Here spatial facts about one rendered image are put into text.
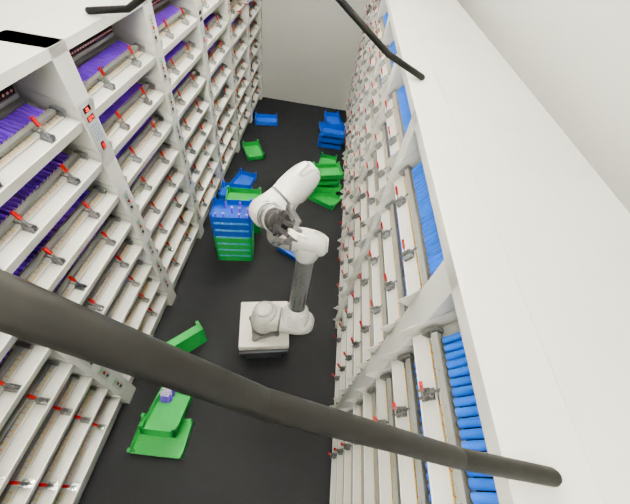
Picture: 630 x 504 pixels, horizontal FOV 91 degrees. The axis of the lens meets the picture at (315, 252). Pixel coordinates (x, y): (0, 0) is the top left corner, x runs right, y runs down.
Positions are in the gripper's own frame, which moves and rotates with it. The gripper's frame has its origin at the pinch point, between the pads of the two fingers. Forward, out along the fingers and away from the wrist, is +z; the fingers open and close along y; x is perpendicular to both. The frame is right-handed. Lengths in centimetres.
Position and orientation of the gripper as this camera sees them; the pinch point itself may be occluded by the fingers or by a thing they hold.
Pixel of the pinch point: (297, 235)
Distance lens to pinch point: 79.5
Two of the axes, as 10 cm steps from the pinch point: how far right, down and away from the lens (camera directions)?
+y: 4.0, -9.1, -1.2
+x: 8.3, 3.0, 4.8
